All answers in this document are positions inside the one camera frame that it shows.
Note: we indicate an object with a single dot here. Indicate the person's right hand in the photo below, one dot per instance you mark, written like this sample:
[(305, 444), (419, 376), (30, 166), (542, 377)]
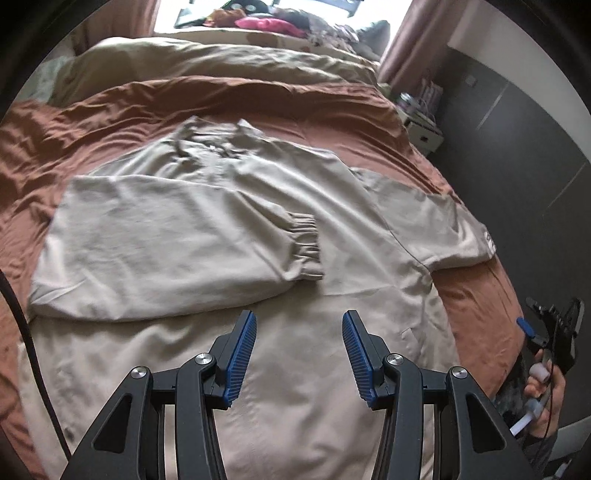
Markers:
[(551, 397)]

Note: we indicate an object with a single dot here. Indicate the white nightstand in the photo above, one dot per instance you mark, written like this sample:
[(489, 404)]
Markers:
[(422, 134)]

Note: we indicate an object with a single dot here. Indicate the glass jar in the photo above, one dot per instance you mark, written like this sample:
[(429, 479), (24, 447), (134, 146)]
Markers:
[(406, 100)]

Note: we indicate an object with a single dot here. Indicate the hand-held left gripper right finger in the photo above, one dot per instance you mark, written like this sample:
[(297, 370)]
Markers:
[(356, 355)]

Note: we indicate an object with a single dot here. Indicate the wall switch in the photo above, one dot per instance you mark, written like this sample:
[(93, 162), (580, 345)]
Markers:
[(471, 79)]

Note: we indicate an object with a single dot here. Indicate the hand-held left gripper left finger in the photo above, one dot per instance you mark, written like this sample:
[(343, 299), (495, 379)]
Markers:
[(240, 350)]

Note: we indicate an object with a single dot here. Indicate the beige jacket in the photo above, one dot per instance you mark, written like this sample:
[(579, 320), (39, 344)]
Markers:
[(277, 207)]

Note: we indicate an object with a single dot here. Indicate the pink-brown curtain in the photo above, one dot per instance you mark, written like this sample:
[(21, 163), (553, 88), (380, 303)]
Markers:
[(147, 16), (415, 41)]

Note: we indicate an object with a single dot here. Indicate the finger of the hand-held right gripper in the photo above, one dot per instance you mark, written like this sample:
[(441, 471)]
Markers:
[(525, 326), (538, 308)]

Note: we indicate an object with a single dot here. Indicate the person's right forearm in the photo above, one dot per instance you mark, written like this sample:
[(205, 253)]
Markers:
[(538, 457)]

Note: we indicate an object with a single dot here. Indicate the orange-brown cloth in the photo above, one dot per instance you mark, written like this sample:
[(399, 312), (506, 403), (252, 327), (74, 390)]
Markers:
[(224, 17)]

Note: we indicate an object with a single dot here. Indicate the patterned cloth pile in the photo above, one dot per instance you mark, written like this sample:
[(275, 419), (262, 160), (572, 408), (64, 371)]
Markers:
[(332, 34)]

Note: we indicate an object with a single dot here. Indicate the beige duvet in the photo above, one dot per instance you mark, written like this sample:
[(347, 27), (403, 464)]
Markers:
[(207, 60)]

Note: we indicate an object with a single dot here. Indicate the pale green cloth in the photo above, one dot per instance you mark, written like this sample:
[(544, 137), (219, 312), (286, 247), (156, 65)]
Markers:
[(46, 81)]

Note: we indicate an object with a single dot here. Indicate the dark grey cloth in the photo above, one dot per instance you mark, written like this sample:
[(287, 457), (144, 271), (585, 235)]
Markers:
[(375, 37)]

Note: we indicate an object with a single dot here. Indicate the pink cloth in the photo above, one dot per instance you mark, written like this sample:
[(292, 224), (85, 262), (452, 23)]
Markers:
[(268, 25)]

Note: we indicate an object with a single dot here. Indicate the brown bed blanket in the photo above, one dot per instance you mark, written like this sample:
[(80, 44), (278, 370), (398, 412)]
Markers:
[(115, 106)]

